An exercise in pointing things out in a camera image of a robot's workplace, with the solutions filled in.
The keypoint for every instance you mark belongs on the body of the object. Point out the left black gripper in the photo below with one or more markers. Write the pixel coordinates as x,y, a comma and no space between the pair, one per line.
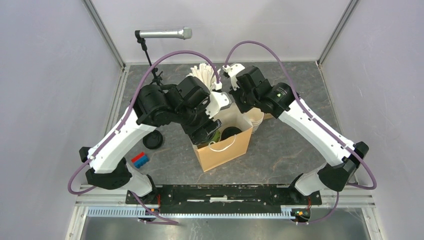
198,134

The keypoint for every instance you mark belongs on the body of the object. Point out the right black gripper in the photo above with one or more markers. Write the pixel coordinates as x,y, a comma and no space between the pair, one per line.
242,108

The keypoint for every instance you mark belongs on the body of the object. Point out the green paper coffee cup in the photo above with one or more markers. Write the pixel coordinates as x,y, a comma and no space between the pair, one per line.
216,137

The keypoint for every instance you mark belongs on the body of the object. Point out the stack of white paper cups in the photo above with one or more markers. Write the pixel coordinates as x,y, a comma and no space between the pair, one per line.
256,116

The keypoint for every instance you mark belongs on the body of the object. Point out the brown paper bag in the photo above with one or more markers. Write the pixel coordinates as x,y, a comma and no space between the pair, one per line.
211,155

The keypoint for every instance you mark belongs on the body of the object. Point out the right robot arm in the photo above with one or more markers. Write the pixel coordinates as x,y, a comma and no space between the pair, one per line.
250,89

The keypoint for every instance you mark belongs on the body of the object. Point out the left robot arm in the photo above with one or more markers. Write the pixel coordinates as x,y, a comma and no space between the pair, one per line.
190,104

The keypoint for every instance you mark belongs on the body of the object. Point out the brown cardboard cup carrier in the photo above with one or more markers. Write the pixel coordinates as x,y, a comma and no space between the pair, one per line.
268,116

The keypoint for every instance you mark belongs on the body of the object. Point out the stacked spare black lids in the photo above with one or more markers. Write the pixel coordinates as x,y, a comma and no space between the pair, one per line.
153,140

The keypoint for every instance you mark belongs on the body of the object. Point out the white paper straws bundle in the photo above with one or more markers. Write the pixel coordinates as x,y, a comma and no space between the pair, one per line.
205,73

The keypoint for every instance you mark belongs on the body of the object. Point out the black tripod mic stand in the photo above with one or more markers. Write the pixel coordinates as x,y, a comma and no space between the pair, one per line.
157,78

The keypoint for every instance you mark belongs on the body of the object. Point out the red and blue block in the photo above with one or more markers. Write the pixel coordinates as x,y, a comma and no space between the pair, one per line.
140,160

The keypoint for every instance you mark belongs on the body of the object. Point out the silver microphone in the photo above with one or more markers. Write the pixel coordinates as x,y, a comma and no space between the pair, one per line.
183,33

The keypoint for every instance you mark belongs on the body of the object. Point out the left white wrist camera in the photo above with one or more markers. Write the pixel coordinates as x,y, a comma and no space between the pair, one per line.
218,100

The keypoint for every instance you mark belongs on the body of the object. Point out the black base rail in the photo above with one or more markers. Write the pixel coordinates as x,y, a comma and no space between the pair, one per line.
227,198

